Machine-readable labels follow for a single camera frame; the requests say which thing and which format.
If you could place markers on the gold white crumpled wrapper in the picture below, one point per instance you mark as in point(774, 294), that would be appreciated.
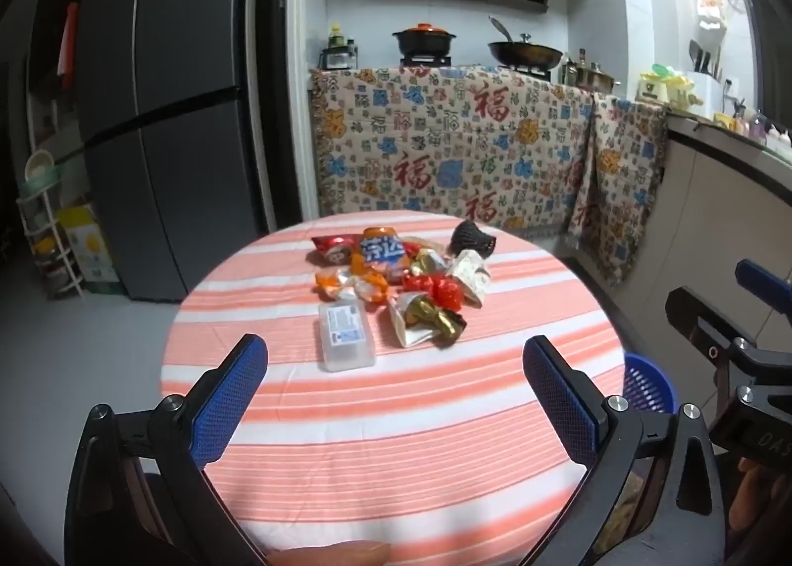
point(428, 260)

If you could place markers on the black condiment rack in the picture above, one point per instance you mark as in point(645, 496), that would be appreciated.
point(339, 59)

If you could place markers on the person's right hand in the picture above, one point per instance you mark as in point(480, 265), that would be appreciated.
point(752, 495)

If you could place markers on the black clay pot orange lid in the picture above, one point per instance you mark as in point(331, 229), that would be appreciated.
point(425, 41)

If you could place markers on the knife rack with knives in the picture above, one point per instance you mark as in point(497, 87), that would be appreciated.
point(702, 62)

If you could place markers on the black mesh net cup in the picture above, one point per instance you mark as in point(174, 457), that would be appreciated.
point(473, 239)

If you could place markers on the orange clear plastic bag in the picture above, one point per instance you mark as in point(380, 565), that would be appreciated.
point(354, 287)

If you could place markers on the grey refrigerator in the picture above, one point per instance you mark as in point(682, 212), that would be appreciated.
point(173, 108)

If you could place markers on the gold foil wrapper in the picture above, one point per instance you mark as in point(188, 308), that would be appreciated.
point(440, 322)

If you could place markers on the round table striped tablecloth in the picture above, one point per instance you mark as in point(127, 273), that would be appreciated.
point(371, 448)

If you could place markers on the crushed printed paper cup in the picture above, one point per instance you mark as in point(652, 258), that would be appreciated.
point(470, 275)

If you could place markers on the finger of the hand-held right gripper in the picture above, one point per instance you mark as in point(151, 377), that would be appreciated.
point(760, 278)
point(699, 318)

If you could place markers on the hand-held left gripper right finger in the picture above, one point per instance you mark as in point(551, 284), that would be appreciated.
point(563, 405)

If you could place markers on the person's left hand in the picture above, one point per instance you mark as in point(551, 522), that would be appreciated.
point(334, 555)

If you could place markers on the black wok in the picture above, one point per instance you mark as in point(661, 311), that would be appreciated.
point(526, 54)

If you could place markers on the yellow green plastic containers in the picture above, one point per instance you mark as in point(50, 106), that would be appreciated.
point(665, 87)

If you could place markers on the white storage rack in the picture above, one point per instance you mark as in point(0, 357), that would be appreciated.
point(59, 269)

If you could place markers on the yellow cap oil bottle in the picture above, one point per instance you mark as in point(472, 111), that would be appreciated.
point(335, 35)

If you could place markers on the large printed blanket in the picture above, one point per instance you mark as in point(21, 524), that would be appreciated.
point(445, 151)

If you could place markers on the white paper wrapper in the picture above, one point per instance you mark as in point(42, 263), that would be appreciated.
point(403, 328)

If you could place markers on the row of countertop bottles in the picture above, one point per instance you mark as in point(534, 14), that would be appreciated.
point(764, 130)

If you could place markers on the yellow cardboard box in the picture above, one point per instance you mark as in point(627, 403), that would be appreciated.
point(90, 247)

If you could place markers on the crushed orange soda can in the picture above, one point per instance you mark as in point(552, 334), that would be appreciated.
point(382, 247)

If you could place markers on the red hanging cloth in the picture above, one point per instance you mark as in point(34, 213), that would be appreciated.
point(69, 46)

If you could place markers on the black gas stove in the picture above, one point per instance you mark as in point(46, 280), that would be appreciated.
point(427, 61)

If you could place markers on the blue plastic basket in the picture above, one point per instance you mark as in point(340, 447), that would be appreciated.
point(649, 383)

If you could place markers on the red foil wrapper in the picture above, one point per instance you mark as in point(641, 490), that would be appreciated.
point(439, 291)

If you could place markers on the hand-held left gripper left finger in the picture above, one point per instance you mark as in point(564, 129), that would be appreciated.
point(229, 399)

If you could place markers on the red snack wrapper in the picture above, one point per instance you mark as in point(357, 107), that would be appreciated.
point(334, 247)

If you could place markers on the clear plastic box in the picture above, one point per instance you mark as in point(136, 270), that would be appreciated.
point(346, 336)

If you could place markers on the green white plastic bowl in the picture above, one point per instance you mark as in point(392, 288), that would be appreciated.
point(38, 167)

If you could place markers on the steel pot with lid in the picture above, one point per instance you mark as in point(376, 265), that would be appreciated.
point(588, 77)

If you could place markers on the narrow printed blanket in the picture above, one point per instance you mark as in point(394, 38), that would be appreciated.
point(622, 182)

